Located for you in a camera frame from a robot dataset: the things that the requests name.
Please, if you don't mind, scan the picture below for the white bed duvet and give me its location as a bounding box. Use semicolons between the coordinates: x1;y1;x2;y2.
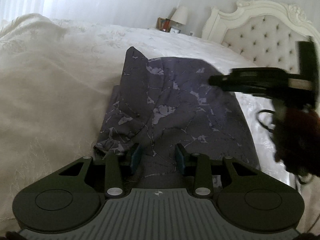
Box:
0;12;308;240

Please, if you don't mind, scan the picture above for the dark gloved right hand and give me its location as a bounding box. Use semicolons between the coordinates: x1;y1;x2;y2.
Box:
272;100;319;177

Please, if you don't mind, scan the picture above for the purple patterned hooded garment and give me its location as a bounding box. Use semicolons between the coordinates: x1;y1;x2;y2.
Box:
94;47;260;189

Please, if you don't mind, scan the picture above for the red picture frame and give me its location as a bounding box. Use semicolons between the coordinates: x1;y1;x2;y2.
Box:
157;17;171;33

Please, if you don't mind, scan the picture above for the cream tufted headboard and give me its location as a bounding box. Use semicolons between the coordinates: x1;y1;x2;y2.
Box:
201;0;319;74

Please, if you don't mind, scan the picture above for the white table lamp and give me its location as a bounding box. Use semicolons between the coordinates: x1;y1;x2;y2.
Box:
170;5;188;28

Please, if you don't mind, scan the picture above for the small photo frame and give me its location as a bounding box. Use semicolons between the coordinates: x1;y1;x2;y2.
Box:
169;27;181;34

